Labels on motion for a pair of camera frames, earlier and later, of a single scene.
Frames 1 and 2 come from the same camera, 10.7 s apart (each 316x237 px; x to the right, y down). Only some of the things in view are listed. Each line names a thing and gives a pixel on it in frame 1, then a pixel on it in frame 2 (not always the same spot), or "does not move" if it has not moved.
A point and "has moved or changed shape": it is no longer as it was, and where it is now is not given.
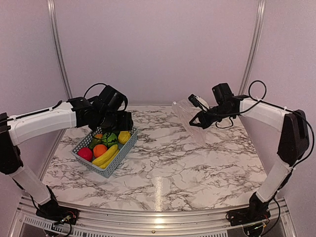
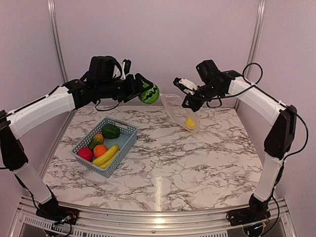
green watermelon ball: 109,138 -> 150,96
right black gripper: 205,123 -> 194,105
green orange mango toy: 97,139 does not move
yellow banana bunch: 104,159 does not move
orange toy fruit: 98,149 does not move
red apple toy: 85,153 does not move
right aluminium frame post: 254,47 does not move
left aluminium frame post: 52,7 does not move
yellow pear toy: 123,137 has moved or changed shape
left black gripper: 126,123 -> 132,89
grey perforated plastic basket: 102,150 does not move
